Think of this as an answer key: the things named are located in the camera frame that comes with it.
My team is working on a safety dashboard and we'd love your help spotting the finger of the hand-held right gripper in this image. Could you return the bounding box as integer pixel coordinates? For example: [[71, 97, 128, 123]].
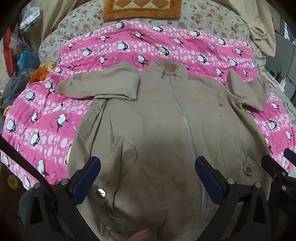
[[283, 148, 296, 163], [261, 154, 290, 184]]

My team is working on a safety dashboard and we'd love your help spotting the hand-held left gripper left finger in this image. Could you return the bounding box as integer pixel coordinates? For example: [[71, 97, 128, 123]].
[[22, 156, 102, 241]]

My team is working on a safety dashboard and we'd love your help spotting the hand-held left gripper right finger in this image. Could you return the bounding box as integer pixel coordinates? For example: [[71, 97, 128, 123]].
[[195, 156, 272, 241]]

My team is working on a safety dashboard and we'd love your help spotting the beige zip jacket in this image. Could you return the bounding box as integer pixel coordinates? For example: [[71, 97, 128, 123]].
[[57, 59, 272, 241]]

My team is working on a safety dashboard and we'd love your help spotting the grey cabinet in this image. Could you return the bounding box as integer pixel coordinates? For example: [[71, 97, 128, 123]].
[[273, 30, 296, 78]]

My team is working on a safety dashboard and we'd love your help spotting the grey striped garment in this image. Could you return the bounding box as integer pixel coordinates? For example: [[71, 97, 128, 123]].
[[0, 68, 35, 114]]

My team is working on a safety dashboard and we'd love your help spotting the orange cloth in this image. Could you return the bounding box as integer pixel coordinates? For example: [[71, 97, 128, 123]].
[[28, 62, 57, 86]]

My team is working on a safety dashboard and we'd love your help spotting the window with grille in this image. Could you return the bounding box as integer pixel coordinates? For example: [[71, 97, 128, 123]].
[[282, 21, 296, 45]]

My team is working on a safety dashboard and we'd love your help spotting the beige curtain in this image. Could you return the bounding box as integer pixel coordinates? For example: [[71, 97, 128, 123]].
[[32, 0, 97, 54], [217, 0, 278, 57]]

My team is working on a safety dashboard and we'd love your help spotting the pink penguin print blanket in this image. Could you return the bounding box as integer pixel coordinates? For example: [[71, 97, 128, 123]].
[[0, 21, 296, 190]]

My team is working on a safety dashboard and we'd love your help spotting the blue plastic bag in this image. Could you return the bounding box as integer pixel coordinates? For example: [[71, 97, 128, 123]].
[[17, 50, 41, 70]]

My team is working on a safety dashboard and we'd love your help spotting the floral bed sheet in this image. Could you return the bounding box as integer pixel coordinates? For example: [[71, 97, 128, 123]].
[[38, 0, 296, 116]]

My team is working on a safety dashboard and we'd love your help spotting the clear plastic bag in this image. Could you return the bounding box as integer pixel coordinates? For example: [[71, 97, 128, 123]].
[[20, 7, 43, 30]]

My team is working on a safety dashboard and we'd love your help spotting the orange checkered mat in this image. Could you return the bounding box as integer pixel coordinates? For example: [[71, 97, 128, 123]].
[[102, 0, 182, 22]]

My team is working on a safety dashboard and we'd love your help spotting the black cable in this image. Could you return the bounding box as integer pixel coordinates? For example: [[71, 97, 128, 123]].
[[0, 138, 93, 241]]

